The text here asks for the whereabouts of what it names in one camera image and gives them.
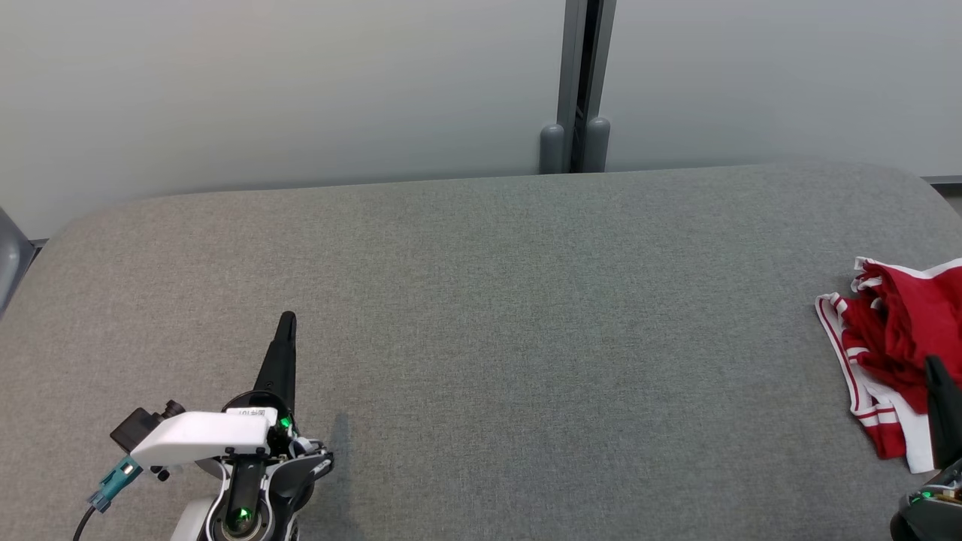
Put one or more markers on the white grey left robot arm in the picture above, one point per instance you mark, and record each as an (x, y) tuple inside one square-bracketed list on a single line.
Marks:
[(248, 488)]

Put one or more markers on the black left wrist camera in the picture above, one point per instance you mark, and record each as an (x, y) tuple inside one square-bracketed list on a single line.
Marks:
[(135, 428)]

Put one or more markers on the teal left camera connector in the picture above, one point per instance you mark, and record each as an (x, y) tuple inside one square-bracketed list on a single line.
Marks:
[(113, 481)]

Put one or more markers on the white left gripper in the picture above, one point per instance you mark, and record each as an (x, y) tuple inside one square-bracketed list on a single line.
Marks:
[(195, 436)]

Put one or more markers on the red jersey with white sleeves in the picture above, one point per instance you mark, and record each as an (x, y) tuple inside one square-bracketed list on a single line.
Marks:
[(913, 443)]

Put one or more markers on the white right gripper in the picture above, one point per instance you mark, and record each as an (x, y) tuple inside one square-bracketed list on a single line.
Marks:
[(936, 515)]

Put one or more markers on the grey table frame leg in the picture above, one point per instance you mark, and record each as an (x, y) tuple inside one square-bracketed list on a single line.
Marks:
[(11, 259)]

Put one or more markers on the grey partition joint post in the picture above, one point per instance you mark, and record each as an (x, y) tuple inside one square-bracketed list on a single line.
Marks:
[(575, 75)]

